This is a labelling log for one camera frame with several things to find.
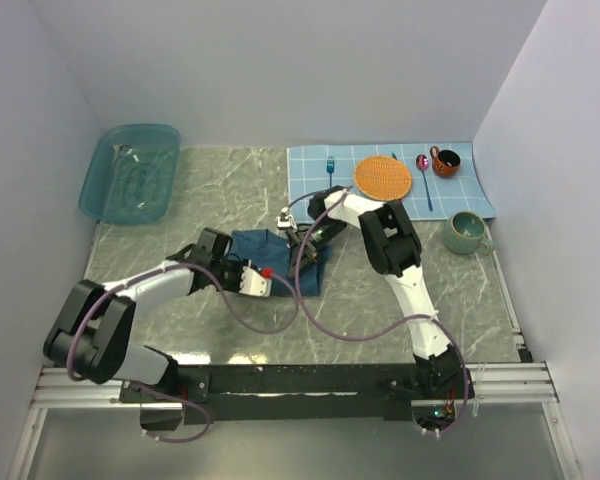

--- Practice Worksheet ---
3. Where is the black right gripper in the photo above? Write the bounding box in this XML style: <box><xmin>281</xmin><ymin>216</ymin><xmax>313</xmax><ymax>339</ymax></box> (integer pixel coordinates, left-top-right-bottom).
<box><xmin>286</xmin><ymin>219</ymin><xmax>348</xmax><ymax>285</ymax></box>

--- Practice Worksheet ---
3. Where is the blue t shirt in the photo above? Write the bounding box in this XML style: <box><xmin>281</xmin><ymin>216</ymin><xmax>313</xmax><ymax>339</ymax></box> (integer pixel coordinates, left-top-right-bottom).
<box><xmin>229</xmin><ymin>229</ymin><xmax>333</xmax><ymax>297</ymax></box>

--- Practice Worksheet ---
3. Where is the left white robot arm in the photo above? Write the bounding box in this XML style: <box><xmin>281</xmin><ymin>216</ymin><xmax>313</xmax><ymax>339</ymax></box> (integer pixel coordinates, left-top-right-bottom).
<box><xmin>43</xmin><ymin>228</ymin><xmax>250</xmax><ymax>402</ymax></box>

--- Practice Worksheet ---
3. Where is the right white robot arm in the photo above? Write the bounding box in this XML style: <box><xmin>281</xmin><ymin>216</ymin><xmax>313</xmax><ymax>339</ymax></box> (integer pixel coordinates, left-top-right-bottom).
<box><xmin>287</xmin><ymin>186</ymin><xmax>470</xmax><ymax>399</ymax></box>

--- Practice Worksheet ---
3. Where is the blue fork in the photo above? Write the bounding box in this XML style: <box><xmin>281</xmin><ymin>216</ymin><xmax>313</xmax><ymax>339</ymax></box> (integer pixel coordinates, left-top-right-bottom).
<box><xmin>326</xmin><ymin>156</ymin><xmax>335</xmax><ymax>188</ymax></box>

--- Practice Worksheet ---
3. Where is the orange woven round trivet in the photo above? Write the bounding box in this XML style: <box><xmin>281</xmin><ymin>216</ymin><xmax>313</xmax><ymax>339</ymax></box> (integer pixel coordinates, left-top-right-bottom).
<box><xmin>353</xmin><ymin>155</ymin><xmax>412</xmax><ymax>201</ymax></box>

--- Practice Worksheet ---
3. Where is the iridescent spoon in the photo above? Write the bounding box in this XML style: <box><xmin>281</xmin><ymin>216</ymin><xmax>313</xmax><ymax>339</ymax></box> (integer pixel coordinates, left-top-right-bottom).
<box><xmin>416</xmin><ymin>154</ymin><xmax>433</xmax><ymax>212</ymax></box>

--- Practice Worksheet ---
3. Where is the blue checked placemat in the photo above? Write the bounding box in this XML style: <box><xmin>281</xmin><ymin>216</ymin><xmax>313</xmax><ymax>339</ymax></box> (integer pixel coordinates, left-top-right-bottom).
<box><xmin>287</xmin><ymin>143</ymin><xmax>497</xmax><ymax>222</ymax></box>

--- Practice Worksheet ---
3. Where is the orange black mug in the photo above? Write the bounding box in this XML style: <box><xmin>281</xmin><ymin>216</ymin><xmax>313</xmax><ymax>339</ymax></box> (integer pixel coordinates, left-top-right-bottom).
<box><xmin>429</xmin><ymin>145</ymin><xmax>461</xmax><ymax>178</ymax></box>

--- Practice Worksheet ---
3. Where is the teal plastic bin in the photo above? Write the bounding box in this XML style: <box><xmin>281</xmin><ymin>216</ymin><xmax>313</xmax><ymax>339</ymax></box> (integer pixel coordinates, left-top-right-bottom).
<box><xmin>79</xmin><ymin>124</ymin><xmax>181</xmax><ymax>225</ymax></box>

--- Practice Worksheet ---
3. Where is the green ceramic mug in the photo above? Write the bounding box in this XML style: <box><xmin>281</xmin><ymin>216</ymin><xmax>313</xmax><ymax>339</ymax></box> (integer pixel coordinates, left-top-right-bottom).
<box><xmin>441</xmin><ymin>211</ymin><xmax>494</xmax><ymax>255</ymax></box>

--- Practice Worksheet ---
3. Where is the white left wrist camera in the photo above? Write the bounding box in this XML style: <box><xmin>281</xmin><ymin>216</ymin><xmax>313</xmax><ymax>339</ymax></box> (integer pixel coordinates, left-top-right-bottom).
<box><xmin>238</xmin><ymin>266</ymin><xmax>272</xmax><ymax>298</ymax></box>

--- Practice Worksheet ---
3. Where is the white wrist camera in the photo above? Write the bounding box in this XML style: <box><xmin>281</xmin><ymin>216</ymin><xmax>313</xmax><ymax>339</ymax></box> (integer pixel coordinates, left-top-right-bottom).
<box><xmin>238</xmin><ymin>266</ymin><xmax>272</xmax><ymax>298</ymax></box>
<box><xmin>276</xmin><ymin>207</ymin><xmax>297</xmax><ymax>231</ymax></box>

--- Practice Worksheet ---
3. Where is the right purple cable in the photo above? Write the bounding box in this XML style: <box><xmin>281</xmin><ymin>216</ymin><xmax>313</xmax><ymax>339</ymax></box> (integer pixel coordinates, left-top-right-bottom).
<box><xmin>286</xmin><ymin>185</ymin><xmax>471</xmax><ymax>436</ymax></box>

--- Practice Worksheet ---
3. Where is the purple cable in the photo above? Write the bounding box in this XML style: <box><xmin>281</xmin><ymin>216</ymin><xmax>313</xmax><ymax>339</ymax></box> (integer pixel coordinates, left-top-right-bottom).
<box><xmin>65</xmin><ymin>263</ymin><xmax>301</xmax><ymax>444</ymax></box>
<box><xmin>286</xmin><ymin>185</ymin><xmax>471</xmax><ymax>436</ymax></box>

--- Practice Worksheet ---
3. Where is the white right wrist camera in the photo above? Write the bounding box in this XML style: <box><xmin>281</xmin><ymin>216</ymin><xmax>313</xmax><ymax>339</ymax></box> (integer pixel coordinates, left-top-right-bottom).
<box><xmin>276</xmin><ymin>207</ymin><xmax>297</xmax><ymax>231</ymax></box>

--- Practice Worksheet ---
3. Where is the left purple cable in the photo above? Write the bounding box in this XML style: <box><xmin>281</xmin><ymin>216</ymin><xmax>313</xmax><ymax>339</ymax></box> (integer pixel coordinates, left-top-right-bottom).
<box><xmin>65</xmin><ymin>263</ymin><xmax>301</xmax><ymax>444</ymax></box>

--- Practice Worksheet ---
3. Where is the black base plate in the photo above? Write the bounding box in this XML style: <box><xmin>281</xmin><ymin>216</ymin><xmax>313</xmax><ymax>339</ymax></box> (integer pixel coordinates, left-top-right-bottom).
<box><xmin>117</xmin><ymin>363</ymin><xmax>476</xmax><ymax>426</ymax></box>

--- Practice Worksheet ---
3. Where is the aluminium rail frame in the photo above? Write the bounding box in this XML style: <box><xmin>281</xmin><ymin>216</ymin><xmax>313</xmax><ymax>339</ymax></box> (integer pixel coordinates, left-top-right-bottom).
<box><xmin>12</xmin><ymin>222</ymin><xmax>578</xmax><ymax>479</ymax></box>

